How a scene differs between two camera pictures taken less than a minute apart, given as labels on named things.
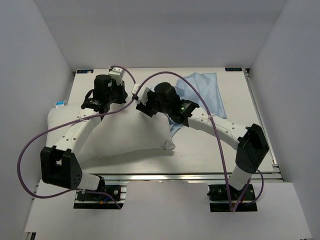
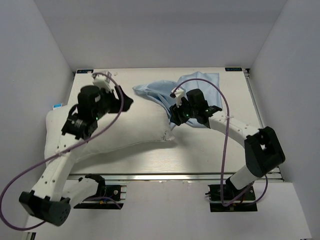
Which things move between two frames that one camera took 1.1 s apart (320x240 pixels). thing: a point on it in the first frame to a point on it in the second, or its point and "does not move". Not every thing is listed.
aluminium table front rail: (194, 176) does not move
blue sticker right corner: (233, 69) does not move
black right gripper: (146, 109) to (175, 112)
